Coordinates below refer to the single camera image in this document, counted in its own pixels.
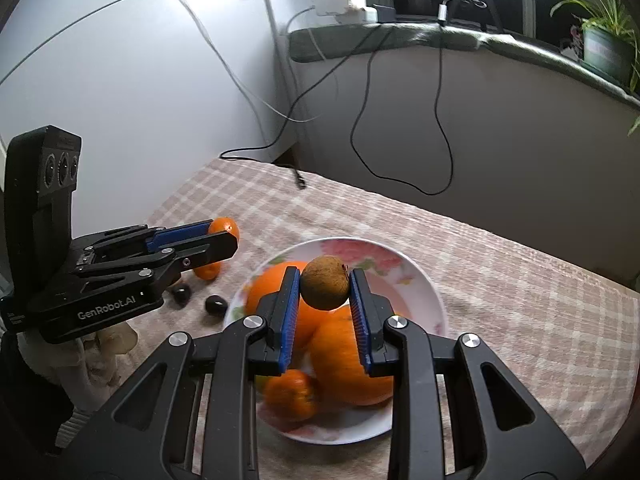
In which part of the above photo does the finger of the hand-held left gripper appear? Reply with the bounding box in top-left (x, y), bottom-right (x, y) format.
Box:
top-left (92, 219), bottom-right (216, 256)
top-left (72, 232), bottom-right (239, 286)

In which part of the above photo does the white cable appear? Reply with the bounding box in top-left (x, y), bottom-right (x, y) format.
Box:
top-left (167, 0), bottom-right (326, 123)

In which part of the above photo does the grey window sill pad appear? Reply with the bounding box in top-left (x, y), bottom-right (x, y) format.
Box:
top-left (287, 20), bottom-right (640, 111)

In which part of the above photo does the small mandarin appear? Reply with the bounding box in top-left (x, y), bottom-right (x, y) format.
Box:
top-left (263, 369), bottom-right (318, 422)

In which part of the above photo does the potted spider plant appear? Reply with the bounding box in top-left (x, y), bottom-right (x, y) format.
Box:
top-left (542, 0), bottom-right (640, 136)

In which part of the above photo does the floral white plate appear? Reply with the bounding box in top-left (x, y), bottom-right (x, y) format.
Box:
top-left (223, 236), bottom-right (447, 445)

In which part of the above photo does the large knobbed orange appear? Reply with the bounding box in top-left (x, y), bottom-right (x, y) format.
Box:
top-left (309, 305), bottom-right (396, 407)

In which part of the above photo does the white board panel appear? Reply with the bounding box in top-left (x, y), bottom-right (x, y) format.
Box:
top-left (0, 0), bottom-right (301, 201)

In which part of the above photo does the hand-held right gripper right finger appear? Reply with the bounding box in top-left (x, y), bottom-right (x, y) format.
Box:
top-left (348, 268), bottom-right (586, 480)

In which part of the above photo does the checkered beige blanket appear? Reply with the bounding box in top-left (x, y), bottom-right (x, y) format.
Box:
top-left (65, 157), bottom-right (640, 471)

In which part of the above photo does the person's left hand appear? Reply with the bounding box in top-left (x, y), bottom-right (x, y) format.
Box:
top-left (75, 321), bottom-right (137, 376)

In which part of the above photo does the black cable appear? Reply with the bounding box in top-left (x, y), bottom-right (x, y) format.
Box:
top-left (350, 2), bottom-right (488, 197)
top-left (220, 27), bottom-right (381, 161)
top-left (275, 160), bottom-right (308, 191)

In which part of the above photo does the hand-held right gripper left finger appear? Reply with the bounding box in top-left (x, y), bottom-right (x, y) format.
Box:
top-left (60, 266), bottom-right (303, 480)

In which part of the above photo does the large round orange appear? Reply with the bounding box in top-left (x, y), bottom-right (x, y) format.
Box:
top-left (245, 261), bottom-right (331, 356)

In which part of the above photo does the brown kiwi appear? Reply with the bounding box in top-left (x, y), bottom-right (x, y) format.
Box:
top-left (300, 256), bottom-right (351, 311)

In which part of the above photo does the small orange kumquat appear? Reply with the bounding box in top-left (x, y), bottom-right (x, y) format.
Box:
top-left (192, 216), bottom-right (241, 281)

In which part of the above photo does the white power strip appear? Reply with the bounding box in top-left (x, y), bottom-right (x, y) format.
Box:
top-left (311, 0), bottom-right (378, 26)

